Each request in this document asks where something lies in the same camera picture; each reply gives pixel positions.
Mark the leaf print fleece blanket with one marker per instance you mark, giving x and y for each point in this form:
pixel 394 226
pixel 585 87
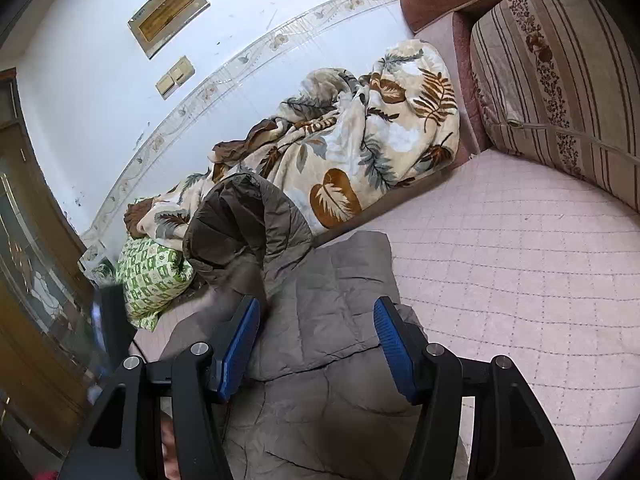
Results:
pixel 350 160

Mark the striped floral back cushion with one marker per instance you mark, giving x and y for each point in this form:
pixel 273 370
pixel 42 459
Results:
pixel 550 85

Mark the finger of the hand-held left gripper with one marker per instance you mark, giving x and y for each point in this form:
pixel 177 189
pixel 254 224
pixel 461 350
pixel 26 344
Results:
pixel 112 325

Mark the beige wall switch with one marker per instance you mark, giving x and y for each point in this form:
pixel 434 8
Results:
pixel 165 86
pixel 182 69

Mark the white floral cloth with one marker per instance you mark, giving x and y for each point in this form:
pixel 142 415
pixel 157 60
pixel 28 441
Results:
pixel 100 270

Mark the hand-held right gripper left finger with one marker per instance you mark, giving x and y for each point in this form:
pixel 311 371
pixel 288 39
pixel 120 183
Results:
pixel 240 345

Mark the wooden door with glass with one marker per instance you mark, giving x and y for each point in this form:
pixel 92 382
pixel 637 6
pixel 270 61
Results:
pixel 35 260

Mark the wall electrical panel cover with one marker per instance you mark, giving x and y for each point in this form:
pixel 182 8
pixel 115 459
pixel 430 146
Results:
pixel 167 15

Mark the grey quilted down jacket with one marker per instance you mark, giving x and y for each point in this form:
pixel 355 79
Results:
pixel 330 300

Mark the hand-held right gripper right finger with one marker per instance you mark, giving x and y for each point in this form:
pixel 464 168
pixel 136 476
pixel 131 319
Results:
pixel 395 350

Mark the green patterned pillow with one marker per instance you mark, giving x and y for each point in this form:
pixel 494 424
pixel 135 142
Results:
pixel 150 280

